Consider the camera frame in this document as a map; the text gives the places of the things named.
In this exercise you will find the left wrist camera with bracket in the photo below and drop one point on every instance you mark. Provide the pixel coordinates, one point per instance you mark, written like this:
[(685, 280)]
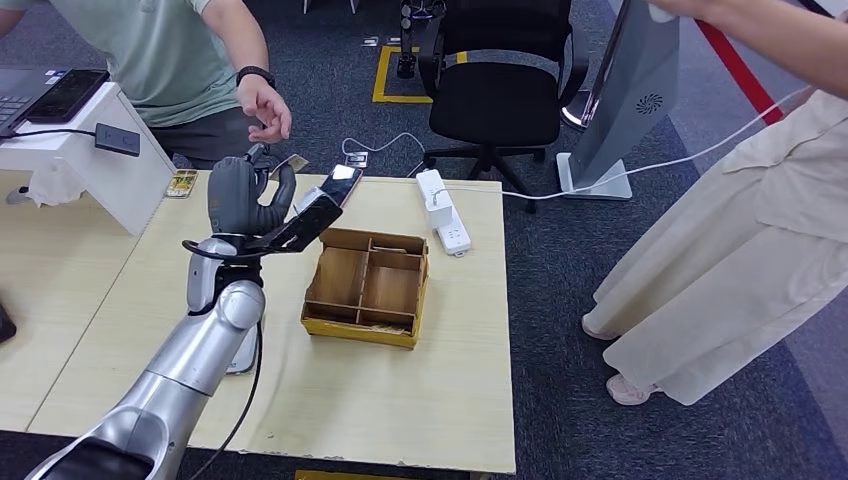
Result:
[(311, 222)]

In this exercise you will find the person's hand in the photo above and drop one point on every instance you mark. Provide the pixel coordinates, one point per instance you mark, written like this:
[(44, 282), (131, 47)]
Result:
[(682, 6)]

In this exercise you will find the black flat object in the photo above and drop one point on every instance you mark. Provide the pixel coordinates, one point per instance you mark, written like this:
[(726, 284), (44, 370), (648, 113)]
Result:
[(5, 324)]

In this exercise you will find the red floor tape line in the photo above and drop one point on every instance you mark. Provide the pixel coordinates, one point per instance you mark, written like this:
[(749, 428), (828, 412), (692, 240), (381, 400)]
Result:
[(735, 66)]

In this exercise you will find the black office chair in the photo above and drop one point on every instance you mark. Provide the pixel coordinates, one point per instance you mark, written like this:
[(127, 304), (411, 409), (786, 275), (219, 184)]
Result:
[(497, 99)]

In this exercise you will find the person's left forearm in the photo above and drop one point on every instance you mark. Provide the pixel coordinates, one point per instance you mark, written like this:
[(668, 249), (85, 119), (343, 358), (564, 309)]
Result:
[(235, 36)]

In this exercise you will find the wooden compartment box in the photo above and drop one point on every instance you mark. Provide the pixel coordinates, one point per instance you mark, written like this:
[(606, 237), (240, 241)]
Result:
[(391, 291)]

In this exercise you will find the yellow floor tape square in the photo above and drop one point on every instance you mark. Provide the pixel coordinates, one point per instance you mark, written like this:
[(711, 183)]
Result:
[(384, 98), (344, 476)]

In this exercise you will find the grey standing kiosk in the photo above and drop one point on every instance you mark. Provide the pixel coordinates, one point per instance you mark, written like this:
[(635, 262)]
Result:
[(629, 99)]

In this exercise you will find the dark laptop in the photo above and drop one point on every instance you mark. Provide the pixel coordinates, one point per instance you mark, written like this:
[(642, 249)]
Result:
[(13, 93)]

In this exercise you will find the patterned room key card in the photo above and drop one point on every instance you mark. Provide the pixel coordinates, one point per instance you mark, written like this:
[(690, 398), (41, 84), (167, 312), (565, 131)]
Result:
[(293, 164), (391, 250)]

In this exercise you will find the white plug adapter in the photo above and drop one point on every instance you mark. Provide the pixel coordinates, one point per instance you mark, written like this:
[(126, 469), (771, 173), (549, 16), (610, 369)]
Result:
[(439, 208)]

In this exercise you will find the white power strip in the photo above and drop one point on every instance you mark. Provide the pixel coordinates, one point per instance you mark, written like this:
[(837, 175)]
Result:
[(457, 240)]

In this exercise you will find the small grey object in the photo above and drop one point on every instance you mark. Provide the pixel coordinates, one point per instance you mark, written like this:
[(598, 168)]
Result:
[(18, 196)]

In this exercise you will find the white handheld controller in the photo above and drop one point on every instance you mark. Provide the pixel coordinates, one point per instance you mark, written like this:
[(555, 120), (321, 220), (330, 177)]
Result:
[(662, 16)]

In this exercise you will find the black robot mechanism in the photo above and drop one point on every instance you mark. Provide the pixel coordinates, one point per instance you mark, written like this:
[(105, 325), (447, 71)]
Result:
[(407, 40)]

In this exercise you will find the crumpled white tissue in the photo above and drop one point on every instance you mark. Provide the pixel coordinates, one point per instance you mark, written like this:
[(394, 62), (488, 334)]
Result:
[(53, 189)]

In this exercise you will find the person's forearm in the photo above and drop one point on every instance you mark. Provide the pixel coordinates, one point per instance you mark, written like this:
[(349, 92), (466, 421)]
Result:
[(782, 46)]

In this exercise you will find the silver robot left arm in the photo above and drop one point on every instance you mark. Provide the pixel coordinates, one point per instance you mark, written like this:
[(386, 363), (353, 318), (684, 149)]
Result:
[(199, 358)]

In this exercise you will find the smartphone with pink edge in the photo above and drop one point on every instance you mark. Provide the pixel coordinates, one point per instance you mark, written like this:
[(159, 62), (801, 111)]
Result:
[(348, 179)]

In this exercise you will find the yellow green card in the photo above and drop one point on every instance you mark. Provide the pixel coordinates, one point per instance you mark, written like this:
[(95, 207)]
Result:
[(181, 184)]

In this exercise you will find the white desk stand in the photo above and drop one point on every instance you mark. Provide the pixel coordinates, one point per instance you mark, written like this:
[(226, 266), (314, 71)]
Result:
[(66, 149)]

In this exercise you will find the black phone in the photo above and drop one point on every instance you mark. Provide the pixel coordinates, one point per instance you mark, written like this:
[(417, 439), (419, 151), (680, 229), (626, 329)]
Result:
[(66, 96)]

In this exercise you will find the black USB hub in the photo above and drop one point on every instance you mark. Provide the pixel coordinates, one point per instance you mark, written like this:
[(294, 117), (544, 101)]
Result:
[(118, 138)]

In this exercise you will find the black wristwatch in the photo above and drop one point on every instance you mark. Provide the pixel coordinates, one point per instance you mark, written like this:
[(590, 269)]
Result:
[(255, 74)]

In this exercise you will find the grey card reader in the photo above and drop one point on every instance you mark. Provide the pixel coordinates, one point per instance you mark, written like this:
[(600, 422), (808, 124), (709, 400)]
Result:
[(248, 358)]

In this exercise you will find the small silver floor item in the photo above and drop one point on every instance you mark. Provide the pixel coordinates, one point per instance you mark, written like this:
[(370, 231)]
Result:
[(358, 159), (370, 40), (394, 40)]

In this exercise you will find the person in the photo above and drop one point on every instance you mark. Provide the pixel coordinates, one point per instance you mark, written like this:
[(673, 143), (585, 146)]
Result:
[(729, 265), (152, 60)]

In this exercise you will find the person's left hand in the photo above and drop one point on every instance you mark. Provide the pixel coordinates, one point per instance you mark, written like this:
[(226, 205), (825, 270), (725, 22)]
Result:
[(268, 109)]

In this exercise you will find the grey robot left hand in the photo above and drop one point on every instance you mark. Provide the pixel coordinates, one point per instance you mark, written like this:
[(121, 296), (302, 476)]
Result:
[(235, 195)]

